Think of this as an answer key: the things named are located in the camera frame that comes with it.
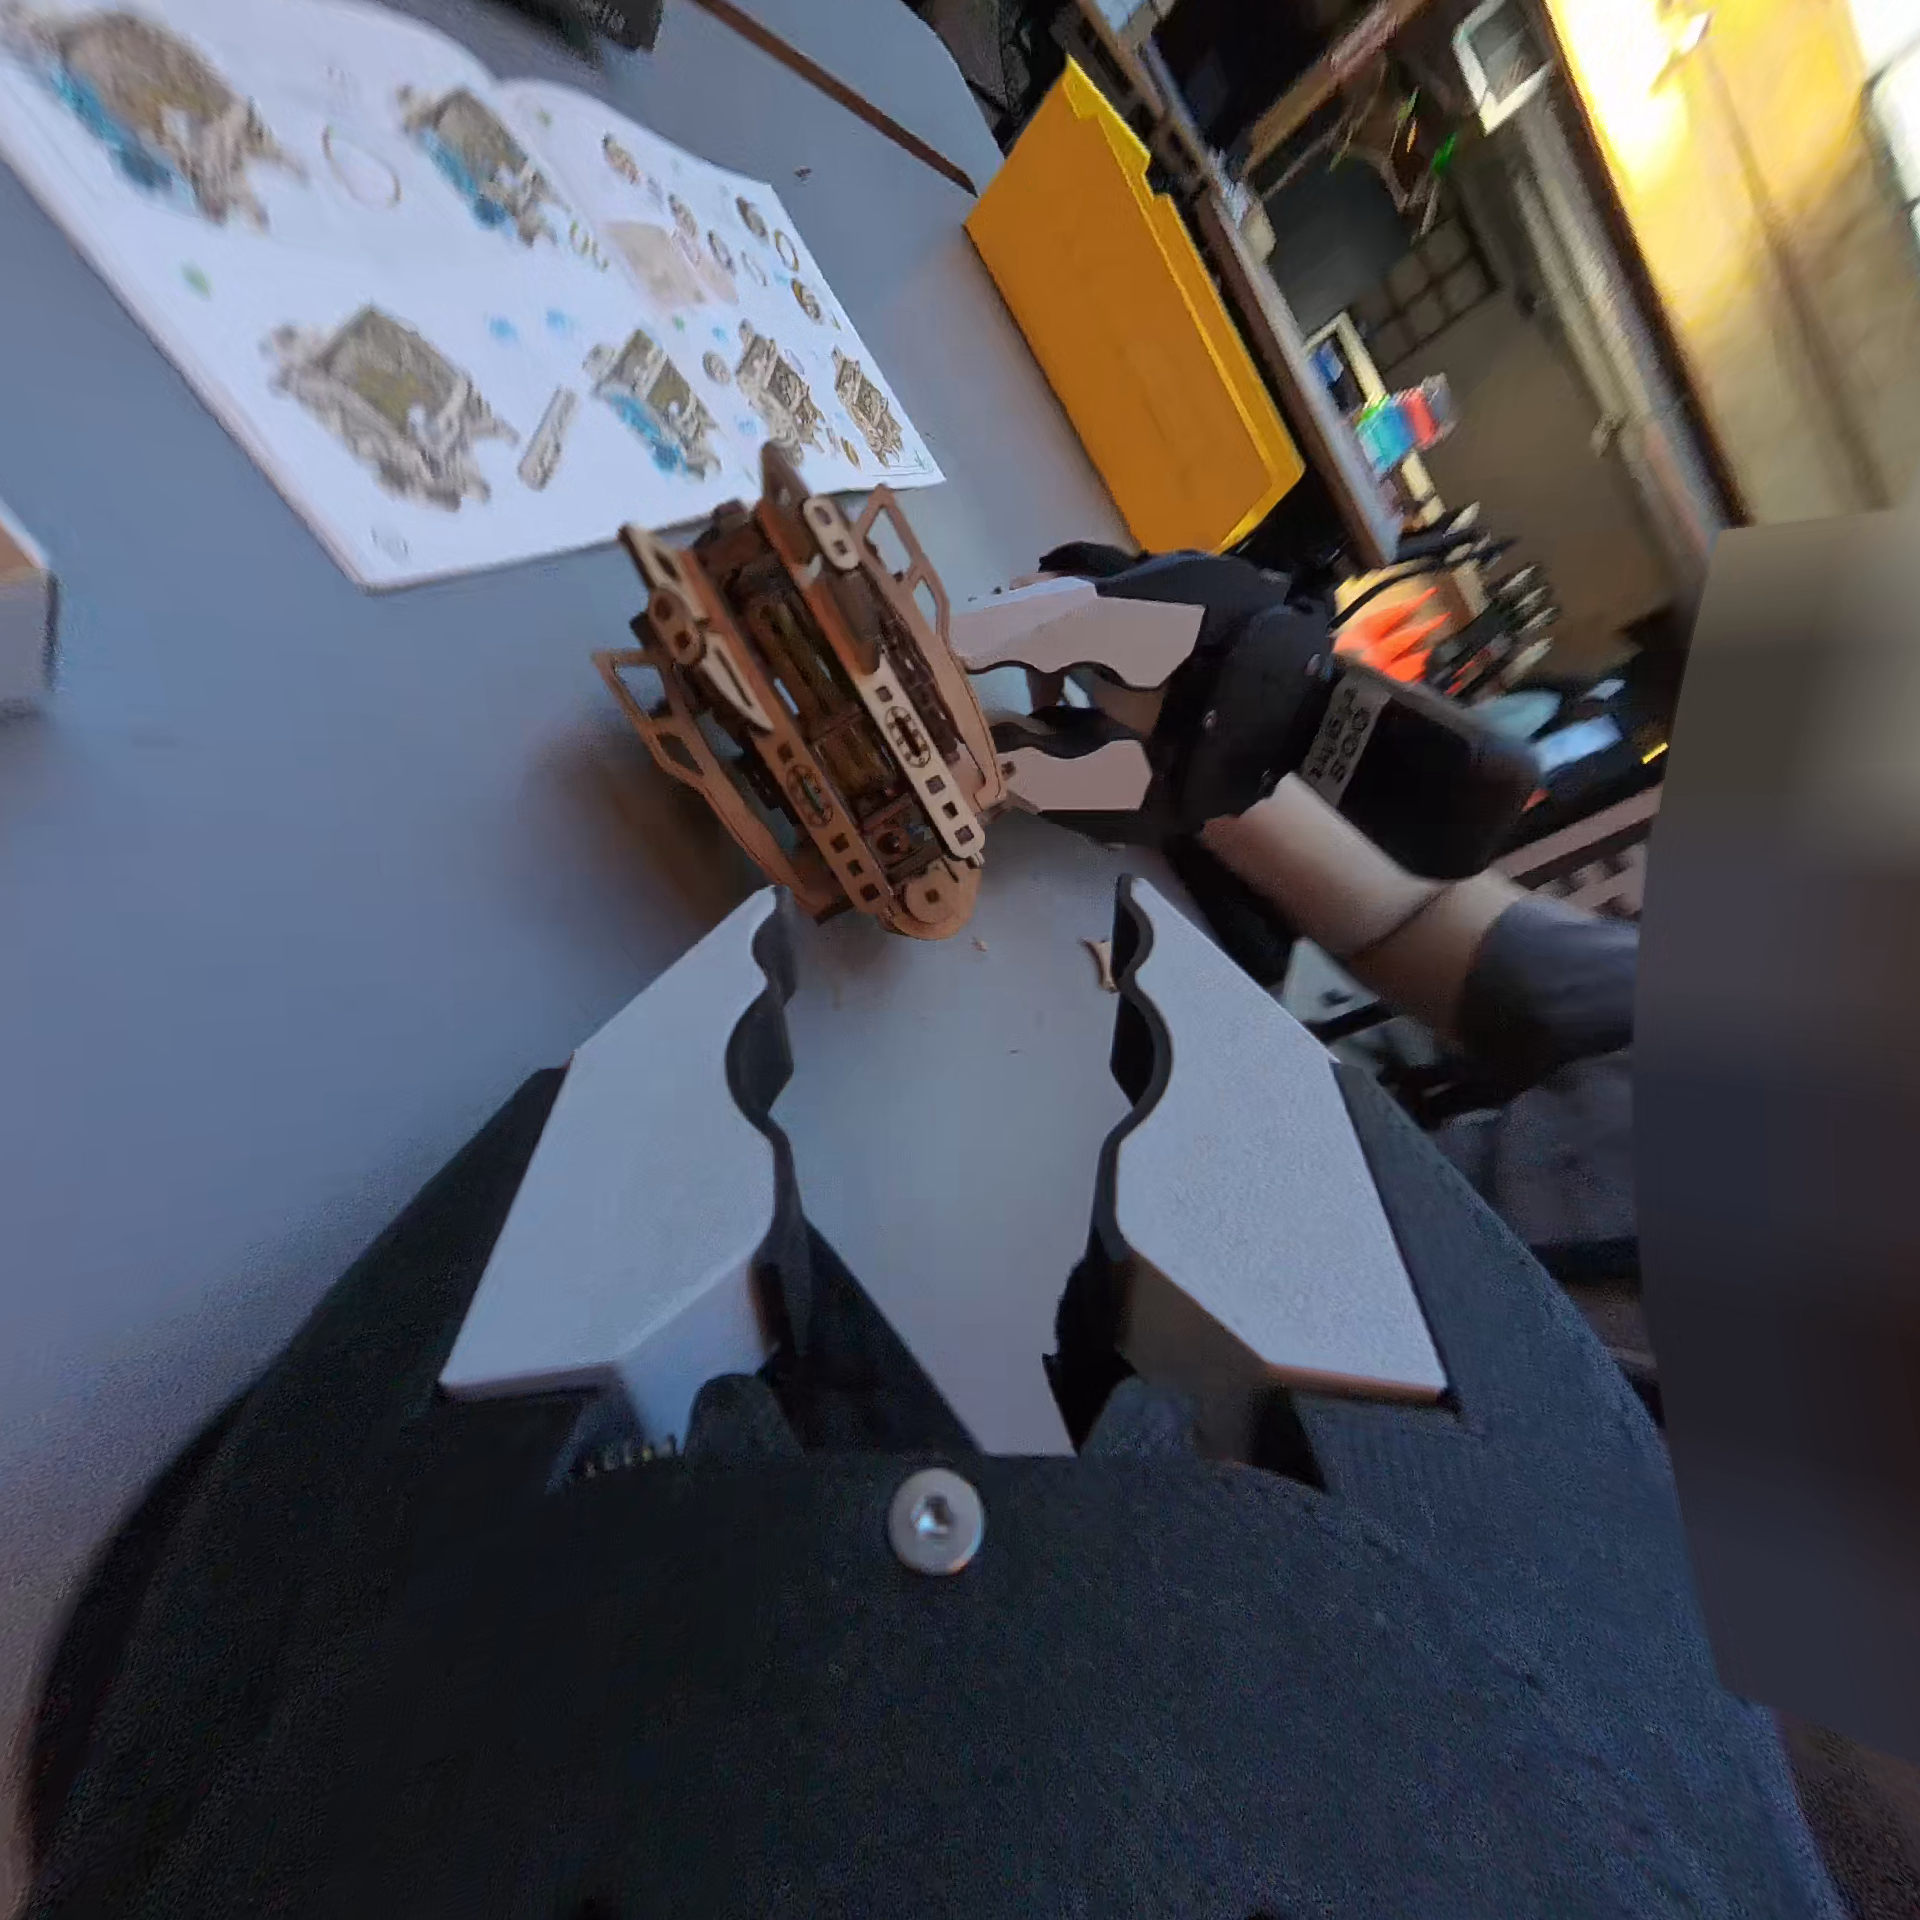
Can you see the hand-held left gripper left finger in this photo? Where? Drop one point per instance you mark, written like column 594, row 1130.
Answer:
column 613, row 1216

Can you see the wooden mechanical model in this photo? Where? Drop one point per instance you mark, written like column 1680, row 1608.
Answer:
column 812, row 707

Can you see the colourful plastic stack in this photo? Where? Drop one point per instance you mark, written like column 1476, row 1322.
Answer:
column 1407, row 428

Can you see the bone-shaped wooden scrap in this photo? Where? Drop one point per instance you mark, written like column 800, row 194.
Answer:
column 1099, row 962

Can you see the yellow plastic bin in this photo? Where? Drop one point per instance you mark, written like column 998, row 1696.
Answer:
column 1125, row 330

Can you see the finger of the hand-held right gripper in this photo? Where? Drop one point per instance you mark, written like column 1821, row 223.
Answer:
column 1082, row 632
column 1090, row 773

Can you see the white cardboard tray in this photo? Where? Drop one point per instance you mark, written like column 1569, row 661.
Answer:
column 21, row 632

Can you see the illustrated instruction booklet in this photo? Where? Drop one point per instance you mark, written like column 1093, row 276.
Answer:
column 423, row 300

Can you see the orange plastic cones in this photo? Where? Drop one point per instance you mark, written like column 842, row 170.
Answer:
column 1385, row 632

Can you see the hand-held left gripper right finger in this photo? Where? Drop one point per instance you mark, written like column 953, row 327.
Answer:
column 1274, row 1200

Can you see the black model kit box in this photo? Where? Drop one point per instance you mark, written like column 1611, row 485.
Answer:
column 601, row 19

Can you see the person's right forearm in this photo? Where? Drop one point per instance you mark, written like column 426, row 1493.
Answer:
column 1348, row 897

